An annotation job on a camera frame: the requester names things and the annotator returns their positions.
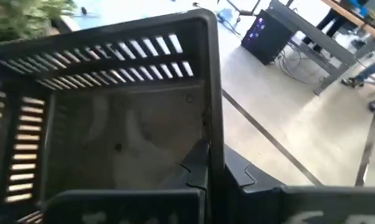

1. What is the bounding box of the black slotted plastic basket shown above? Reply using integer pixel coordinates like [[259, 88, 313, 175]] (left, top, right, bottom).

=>
[[0, 8, 226, 224]]

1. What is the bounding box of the potted green plant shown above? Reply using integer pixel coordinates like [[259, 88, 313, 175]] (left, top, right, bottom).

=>
[[0, 0, 78, 43]]

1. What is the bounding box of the black computer tower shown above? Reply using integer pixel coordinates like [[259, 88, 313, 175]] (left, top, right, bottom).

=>
[[240, 9, 300, 66]]

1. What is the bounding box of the black stand leg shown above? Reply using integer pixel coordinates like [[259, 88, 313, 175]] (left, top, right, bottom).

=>
[[226, 0, 262, 16]]

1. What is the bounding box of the person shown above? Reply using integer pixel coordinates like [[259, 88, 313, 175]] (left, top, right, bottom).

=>
[[301, 0, 371, 54]]

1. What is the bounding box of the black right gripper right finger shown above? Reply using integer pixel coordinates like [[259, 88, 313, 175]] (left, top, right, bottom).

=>
[[224, 144, 375, 224]]

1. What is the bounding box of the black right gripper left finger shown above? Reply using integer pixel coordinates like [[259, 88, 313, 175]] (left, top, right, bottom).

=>
[[43, 139, 211, 224]]

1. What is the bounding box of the person's leg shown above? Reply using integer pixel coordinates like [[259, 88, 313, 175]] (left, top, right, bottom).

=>
[[341, 57, 375, 88]]

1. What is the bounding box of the grey metal workbench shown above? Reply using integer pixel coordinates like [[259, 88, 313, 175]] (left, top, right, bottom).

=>
[[268, 0, 375, 96]]

